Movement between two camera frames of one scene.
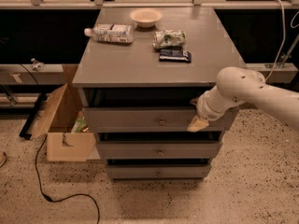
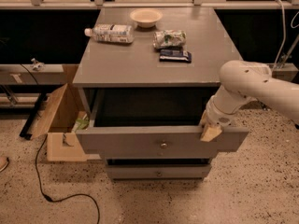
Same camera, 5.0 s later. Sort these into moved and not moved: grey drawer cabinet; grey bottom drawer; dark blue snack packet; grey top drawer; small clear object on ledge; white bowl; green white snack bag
Moved: grey top drawer
Not moved: white bowl; green white snack bag; grey drawer cabinet; small clear object on ledge; dark blue snack packet; grey bottom drawer
